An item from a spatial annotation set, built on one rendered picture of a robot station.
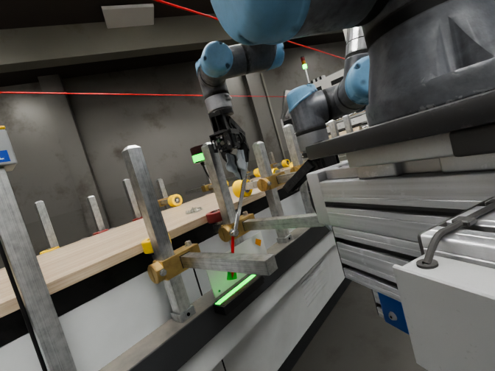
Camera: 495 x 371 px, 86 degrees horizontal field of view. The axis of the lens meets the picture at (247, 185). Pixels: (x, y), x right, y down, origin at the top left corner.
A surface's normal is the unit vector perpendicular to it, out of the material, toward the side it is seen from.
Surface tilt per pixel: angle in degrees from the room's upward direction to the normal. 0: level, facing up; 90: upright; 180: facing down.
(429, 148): 90
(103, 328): 90
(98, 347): 90
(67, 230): 90
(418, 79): 73
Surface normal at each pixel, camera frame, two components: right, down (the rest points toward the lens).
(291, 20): 0.29, 0.93
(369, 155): -0.90, 0.29
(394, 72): -0.90, -0.02
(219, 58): 0.22, 0.01
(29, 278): 0.73, -0.15
